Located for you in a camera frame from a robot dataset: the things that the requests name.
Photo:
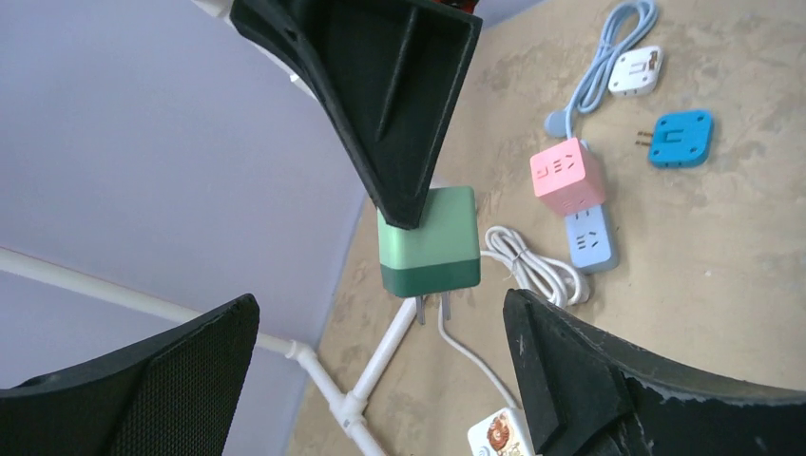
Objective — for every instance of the light blue power strip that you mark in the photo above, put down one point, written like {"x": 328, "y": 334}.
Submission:
{"x": 591, "y": 240}

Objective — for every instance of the green plug adapter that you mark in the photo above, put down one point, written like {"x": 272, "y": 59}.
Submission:
{"x": 441, "y": 255}

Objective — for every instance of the blue flat plug adapter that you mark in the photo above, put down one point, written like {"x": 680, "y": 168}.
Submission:
{"x": 680, "y": 139}

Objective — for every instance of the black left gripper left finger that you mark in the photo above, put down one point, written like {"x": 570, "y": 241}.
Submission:
{"x": 174, "y": 393}

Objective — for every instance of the white flat plug adapter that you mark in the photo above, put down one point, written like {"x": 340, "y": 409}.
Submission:
{"x": 636, "y": 72}

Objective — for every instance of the white cube plug adapter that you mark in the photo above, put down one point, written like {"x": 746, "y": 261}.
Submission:
{"x": 504, "y": 433}

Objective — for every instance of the pink cube adapter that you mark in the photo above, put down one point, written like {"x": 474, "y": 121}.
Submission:
{"x": 567, "y": 178}

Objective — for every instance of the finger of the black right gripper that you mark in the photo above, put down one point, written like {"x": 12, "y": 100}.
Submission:
{"x": 387, "y": 73}

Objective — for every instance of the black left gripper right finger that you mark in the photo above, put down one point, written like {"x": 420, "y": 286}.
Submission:
{"x": 586, "y": 391}

